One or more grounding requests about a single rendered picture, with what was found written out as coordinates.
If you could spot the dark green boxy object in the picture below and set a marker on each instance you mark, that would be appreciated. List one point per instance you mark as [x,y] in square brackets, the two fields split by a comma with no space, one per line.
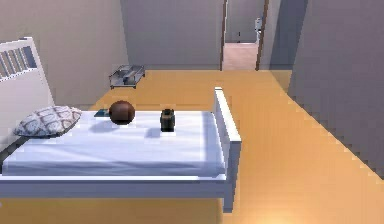
[167,120]

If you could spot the brown ball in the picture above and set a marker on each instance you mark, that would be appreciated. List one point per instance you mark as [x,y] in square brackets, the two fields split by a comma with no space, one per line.
[122,112]

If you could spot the grey low shelf cart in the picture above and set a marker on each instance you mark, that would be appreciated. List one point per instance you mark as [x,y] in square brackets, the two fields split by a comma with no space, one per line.
[127,76]

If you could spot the white bed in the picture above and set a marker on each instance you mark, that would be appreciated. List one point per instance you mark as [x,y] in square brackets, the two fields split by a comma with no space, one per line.
[116,150]

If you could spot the dark teal flat object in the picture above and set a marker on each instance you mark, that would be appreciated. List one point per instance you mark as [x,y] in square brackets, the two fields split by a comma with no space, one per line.
[101,113]

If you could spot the grey patterned pillow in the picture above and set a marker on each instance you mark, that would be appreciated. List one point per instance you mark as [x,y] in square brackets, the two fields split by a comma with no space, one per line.
[48,120]

